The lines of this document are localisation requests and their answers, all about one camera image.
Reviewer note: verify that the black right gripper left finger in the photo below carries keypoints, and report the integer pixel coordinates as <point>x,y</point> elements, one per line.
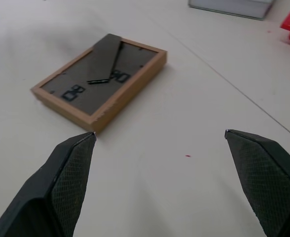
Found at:
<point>48,187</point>

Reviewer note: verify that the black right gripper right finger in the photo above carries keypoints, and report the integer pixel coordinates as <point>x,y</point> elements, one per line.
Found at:
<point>265,182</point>

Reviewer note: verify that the grey metal box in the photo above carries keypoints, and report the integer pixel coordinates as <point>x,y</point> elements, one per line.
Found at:
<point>230,7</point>

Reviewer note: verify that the wooden framed picture frame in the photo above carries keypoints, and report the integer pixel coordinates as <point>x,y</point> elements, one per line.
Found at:
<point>103,84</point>

